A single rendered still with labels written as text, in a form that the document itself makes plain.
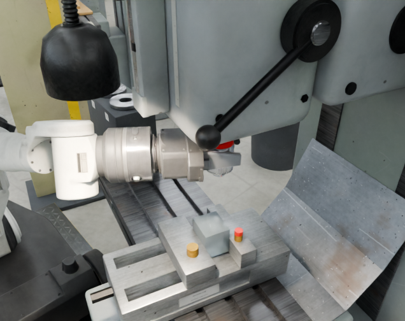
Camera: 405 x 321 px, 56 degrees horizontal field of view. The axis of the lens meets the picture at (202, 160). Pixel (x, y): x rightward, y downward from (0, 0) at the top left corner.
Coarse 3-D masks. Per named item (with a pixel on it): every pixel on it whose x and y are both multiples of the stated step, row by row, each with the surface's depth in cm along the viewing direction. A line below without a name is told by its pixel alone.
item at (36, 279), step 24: (24, 216) 149; (24, 240) 138; (48, 240) 138; (0, 264) 129; (24, 264) 129; (48, 264) 129; (72, 264) 119; (0, 288) 121; (24, 288) 118; (48, 288) 118; (72, 288) 118; (0, 312) 111; (24, 312) 111; (48, 312) 113; (72, 312) 120
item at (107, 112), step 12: (120, 84) 116; (108, 96) 110; (120, 96) 109; (96, 108) 112; (108, 108) 105; (120, 108) 103; (132, 108) 104; (96, 120) 115; (108, 120) 105; (120, 120) 102; (132, 120) 104; (144, 120) 106; (96, 132) 120; (156, 132) 111
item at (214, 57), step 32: (192, 0) 39; (224, 0) 39; (256, 0) 40; (288, 0) 42; (192, 32) 41; (224, 32) 41; (256, 32) 42; (192, 64) 43; (224, 64) 43; (256, 64) 45; (192, 96) 45; (224, 96) 45; (288, 96) 50; (192, 128) 47; (256, 128) 50
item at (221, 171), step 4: (228, 148) 60; (232, 148) 61; (220, 168) 61; (224, 168) 62; (228, 168) 62; (232, 168) 63; (208, 172) 63; (212, 172) 62; (216, 172) 62; (220, 172) 62; (224, 172) 62; (228, 172) 62
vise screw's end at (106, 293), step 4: (108, 288) 71; (92, 292) 71; (96, 292) 70; (100, 292) 70; (104, 292) 70; (108, 292) 71; (112, 292) 71; (92, 296) 70; (96, 296) 70; (100, 296) 70; (104, 296) 70; (108, 296) 71; (112, 296) 71; (92, 300) 70; (96, 300) 70; (100, 300) 70
